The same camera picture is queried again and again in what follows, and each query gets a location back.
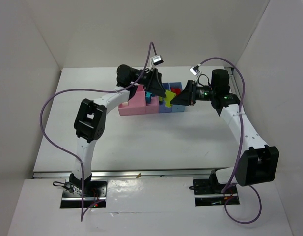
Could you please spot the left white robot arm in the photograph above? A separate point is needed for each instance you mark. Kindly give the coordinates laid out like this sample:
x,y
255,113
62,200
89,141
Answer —
x,y
91,117

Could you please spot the aluminium rail front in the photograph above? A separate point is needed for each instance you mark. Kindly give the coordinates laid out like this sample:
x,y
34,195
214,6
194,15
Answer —
x,y
130,173

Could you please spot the red curved lego brick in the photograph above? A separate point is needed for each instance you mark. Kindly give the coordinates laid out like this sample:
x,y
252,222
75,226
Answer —
x,y
176,90

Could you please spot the periwinkle blue bin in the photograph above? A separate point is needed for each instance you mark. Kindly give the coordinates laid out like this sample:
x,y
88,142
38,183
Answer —
x,y
162,107

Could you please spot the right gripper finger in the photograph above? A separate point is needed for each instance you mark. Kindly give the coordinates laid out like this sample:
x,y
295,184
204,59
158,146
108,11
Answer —
x,y
190,103
185,96

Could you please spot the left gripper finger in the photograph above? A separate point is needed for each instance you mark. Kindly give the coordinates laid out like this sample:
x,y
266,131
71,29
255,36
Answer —
x,y
157,87
150,88

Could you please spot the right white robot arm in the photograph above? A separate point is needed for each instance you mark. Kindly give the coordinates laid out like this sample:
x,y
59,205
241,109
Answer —
x,y
256,161

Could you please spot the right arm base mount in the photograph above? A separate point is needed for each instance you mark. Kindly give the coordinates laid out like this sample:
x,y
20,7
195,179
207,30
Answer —
x,y
208,194

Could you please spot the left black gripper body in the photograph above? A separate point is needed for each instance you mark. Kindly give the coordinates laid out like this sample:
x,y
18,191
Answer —
x,y
153,79

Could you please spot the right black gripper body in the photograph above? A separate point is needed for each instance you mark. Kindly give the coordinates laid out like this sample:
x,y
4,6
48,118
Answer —
x,y
193,92

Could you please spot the aluminium rail right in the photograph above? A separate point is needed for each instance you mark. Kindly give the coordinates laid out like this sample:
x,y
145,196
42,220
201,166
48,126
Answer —
x,y
236,84

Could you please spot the aluminium rail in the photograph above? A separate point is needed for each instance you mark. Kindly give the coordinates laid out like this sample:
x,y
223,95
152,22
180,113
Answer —
x,y
130,173
236,84

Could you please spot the teal lego base brick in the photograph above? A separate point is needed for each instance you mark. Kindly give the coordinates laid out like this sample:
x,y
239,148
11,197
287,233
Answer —
x,y
148,97

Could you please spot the large pink bin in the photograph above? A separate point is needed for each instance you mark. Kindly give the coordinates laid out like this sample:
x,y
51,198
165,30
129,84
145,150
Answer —
x,y
136,105

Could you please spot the light blue bin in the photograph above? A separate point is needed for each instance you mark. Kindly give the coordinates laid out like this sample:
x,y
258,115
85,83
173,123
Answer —
x,y
177,108

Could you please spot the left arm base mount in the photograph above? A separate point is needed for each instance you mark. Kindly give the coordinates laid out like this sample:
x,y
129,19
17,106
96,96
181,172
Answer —
x,y
94,195

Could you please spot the small pink bin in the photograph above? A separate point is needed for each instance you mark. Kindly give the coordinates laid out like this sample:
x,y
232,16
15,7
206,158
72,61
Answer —
x,y
153,107

